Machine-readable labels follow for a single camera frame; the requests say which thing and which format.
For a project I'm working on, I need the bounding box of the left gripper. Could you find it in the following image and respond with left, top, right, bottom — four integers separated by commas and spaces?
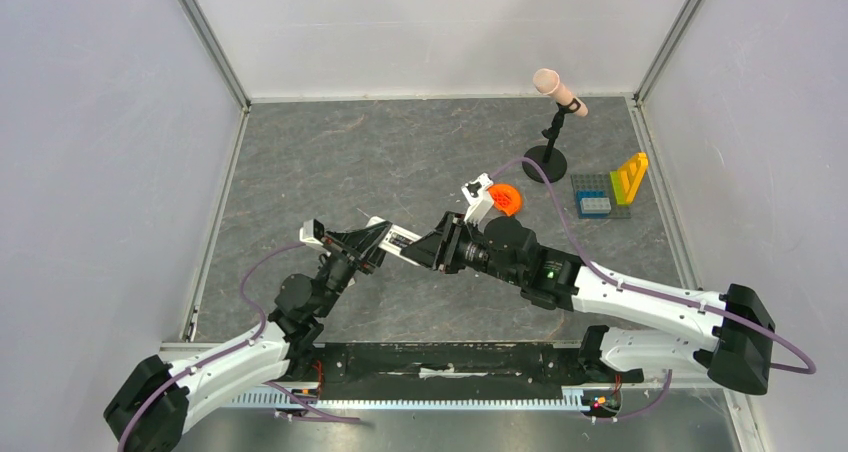
314, 221, 397, 318

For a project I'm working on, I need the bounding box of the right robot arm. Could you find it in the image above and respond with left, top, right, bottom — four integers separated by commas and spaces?
384, 213, 775, 395

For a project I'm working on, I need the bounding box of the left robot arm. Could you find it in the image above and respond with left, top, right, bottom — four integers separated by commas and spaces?
103, 219, 392, 451

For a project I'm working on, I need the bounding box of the orange plastic basket piece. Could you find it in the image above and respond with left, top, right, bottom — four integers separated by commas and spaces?
488, 183, 523, 216

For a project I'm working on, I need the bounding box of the black microphone stand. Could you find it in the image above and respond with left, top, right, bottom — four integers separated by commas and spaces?
522, 104, 571, 183

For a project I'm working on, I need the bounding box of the blue lego brick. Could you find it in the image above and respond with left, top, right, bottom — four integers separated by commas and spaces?
575, 190, 612, 218

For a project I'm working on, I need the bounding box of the grey lego baseplate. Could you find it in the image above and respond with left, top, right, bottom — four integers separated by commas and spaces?
570, 174, 631, 219

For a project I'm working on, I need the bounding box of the green lego brick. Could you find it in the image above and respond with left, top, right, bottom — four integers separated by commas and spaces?
610, 171, 632, 206

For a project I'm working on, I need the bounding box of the pink microphone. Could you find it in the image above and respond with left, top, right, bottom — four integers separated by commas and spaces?
532, 68, 588, 117

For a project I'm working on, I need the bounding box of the yellow lego piece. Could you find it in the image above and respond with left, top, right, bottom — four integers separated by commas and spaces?
617, 152, 649, 205

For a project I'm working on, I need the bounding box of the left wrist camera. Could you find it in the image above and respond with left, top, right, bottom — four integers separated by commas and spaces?
298, 219, 326, 250

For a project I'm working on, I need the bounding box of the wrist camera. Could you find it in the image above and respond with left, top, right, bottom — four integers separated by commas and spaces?
461, 173, 494, 225
298, 219, 326, 250

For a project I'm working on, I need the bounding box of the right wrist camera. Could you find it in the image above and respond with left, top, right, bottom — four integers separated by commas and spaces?
461, 173, 494, 225

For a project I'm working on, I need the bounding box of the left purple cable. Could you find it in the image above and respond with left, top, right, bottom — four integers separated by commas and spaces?
116, 242, 362, 452

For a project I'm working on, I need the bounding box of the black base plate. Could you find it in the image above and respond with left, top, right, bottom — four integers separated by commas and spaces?
262, 325, 644, 401

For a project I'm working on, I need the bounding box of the white cable duct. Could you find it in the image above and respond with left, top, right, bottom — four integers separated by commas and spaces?
223, 386, 591, 413

